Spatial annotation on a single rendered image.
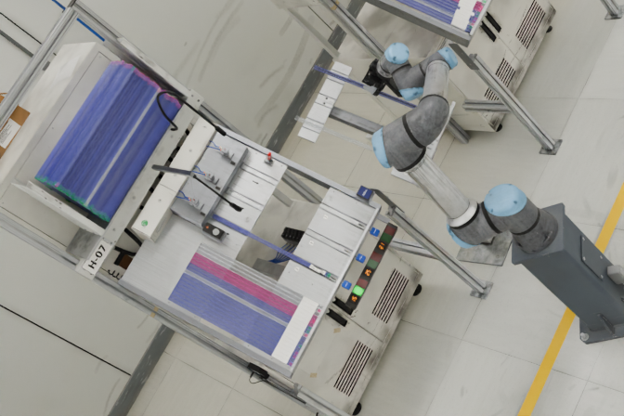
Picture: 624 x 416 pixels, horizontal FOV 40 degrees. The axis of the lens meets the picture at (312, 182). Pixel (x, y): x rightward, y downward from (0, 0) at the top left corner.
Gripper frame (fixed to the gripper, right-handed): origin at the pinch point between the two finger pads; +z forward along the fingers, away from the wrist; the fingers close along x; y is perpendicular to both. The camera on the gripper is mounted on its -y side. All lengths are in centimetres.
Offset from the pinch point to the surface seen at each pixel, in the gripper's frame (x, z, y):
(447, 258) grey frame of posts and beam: 36, 29, -57
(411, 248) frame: 35, 41, -45
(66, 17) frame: 36, -14, 107
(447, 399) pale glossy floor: 83, 41, -82
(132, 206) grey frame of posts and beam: 77, 16, 59
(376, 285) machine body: 51, 56, -41
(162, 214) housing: 75, 17, 48
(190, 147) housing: 47, 17, 51
